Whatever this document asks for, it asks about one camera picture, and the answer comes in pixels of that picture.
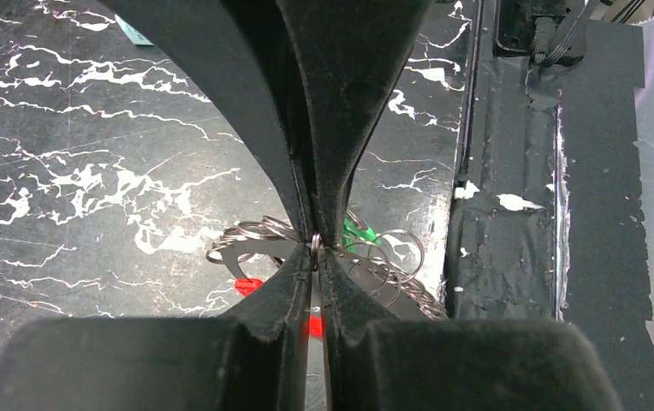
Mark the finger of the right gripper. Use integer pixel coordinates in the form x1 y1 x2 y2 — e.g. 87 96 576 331
277 1 431 247
105 1 312 241

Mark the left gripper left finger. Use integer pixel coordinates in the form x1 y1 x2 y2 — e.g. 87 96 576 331
0 246 312 410

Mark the white black flat box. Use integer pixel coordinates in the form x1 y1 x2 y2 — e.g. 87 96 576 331
115 15 153 46

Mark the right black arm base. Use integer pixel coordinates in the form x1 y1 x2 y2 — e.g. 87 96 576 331
494 1 614 67

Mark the teal tag key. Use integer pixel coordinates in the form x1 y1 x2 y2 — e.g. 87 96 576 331
342 217 381 252

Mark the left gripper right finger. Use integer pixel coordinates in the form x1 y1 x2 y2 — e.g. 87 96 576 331
316 249 623 411

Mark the metal keyring with red handle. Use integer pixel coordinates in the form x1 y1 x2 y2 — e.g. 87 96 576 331
207 216 455 347

